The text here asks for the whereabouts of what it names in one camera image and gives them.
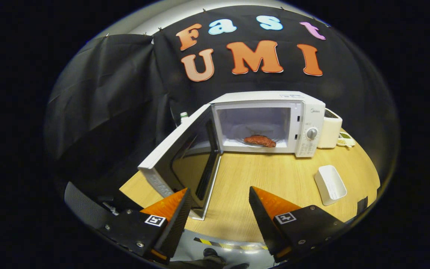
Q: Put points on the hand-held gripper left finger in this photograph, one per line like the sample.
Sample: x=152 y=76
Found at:
x=175 y=224

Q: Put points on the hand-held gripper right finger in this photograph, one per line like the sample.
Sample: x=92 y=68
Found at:
x=263 y=220

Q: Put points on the red meat piece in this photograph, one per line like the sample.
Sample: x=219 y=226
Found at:
x=259 y=141

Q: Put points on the white microwave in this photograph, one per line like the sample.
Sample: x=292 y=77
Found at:
x=304 y=116

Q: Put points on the yellow black hazard tape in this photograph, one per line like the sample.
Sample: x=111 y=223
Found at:
x=230 y=245

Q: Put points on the person's black shoe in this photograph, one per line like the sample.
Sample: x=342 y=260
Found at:
x=215 y=257

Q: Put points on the white ribbed tray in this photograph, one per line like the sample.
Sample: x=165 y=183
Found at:
x=330 y=185

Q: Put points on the black tape patch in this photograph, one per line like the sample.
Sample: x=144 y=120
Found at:
x=362 y=205

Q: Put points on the white green-label bottle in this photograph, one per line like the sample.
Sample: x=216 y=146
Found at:
x=184 y=117

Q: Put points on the white toaster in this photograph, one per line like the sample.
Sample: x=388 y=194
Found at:
x=329 y=130

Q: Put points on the divided dish with beans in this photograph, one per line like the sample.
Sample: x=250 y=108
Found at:
x=346 y=141

